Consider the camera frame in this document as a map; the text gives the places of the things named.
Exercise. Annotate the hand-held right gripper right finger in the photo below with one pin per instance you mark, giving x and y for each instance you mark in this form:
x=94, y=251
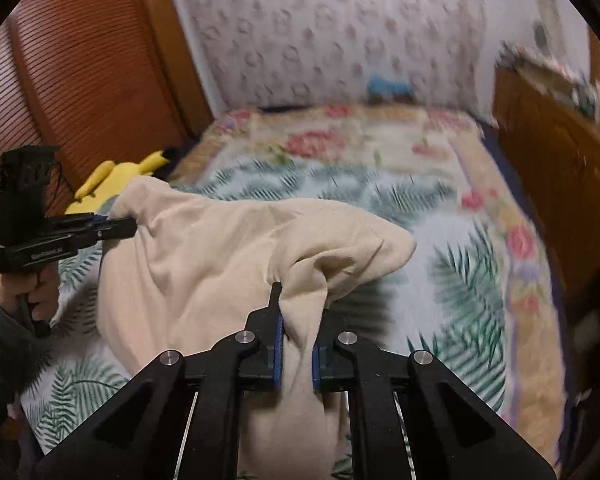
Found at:
x=316, y=366

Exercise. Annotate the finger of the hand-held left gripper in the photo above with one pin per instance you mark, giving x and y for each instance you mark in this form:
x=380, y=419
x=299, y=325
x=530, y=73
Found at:
x=117, y=228

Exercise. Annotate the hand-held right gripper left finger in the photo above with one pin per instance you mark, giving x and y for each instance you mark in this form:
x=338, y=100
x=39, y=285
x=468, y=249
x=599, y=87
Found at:
x=278, y=355

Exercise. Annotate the pink printed t-shirt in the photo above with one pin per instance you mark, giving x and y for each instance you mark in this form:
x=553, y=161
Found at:
x=220, y=260

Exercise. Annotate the person's left forearm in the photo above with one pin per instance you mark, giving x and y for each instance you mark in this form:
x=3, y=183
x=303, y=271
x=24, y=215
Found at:
x=0, y=345

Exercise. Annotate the person's left hand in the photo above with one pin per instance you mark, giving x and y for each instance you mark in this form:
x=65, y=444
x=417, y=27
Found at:
x=47, y=292

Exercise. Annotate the yellow plush toy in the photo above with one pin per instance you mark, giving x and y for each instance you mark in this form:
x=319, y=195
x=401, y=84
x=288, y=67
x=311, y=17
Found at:
x=110, y=180

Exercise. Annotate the brown wooden wardrobe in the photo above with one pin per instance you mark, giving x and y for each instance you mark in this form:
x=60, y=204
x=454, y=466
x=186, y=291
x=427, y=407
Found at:
x=80, y=60

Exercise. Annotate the floral blanket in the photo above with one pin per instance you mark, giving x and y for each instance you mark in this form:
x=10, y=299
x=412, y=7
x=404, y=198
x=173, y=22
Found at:
x=355, y=180

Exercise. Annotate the bed with dark blue sheet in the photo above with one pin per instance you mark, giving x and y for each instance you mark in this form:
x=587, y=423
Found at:
x=490, y=142

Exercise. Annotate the circle patterned sheer curtain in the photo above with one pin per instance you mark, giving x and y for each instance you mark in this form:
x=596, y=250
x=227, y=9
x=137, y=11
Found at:
x=330, y=35

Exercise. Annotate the blue cloth bundle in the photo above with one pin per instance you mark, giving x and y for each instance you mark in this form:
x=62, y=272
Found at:
x=387, y=86

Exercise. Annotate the wooden sideboard cabinet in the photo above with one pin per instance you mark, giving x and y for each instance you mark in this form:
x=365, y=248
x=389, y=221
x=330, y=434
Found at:
x=555, y=170

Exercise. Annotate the small round mirror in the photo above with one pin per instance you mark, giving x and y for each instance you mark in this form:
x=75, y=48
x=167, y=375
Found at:
x=540, y=32

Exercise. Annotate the wooden window frame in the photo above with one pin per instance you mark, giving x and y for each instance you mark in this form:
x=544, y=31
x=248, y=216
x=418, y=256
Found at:
x=596, y=57

